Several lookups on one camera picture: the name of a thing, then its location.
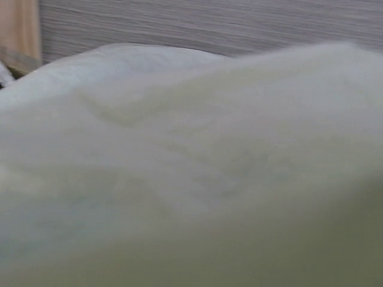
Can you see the green avocado print plastic bag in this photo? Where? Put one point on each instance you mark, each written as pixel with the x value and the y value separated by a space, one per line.
pixel 157 166

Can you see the wooden tray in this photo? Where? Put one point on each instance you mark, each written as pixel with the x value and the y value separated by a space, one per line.
pixel 21 40

